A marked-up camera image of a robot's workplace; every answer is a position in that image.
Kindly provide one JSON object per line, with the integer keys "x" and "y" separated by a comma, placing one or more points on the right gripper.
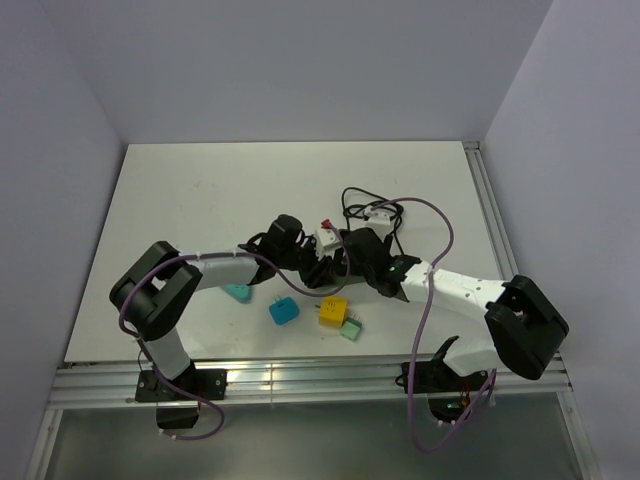
{"x": 387, "y": 243}

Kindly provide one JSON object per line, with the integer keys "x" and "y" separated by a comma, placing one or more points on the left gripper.
{"x": 313, "y": 277}

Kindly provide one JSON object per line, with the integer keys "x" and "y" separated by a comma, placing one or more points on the green power strip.
{"x": 338, "y": 283}

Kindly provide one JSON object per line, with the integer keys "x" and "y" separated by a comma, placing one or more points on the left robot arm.
{"x": 153, "y": 294}

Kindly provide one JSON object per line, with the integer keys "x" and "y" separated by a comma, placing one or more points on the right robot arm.
{"x": 524, "y": 329}

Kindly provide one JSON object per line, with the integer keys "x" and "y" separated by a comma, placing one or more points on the blue plug adapter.
{"x": 283, "y": 310}

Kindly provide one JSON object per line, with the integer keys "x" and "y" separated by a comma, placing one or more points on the light green plug adapter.
{"x": 351, "y": 329}

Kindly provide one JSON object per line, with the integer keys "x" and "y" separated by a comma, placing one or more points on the yellow cube socket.
{"x": 332, "y": 312}

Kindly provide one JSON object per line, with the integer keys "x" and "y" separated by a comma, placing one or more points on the teal triangular power strip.
{"x": 240, "y": 293}

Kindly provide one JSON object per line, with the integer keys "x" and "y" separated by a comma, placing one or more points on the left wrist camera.
{"x": 327, "y": 239}

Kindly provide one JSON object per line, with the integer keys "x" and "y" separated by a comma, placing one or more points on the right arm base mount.
{"x": 435, "y": 377}

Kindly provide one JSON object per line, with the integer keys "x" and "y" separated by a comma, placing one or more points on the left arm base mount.
{"x": 180, "y": 402}

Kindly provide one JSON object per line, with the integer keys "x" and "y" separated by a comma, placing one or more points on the aluminium rail frame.
{"x": 317, "y": 417}

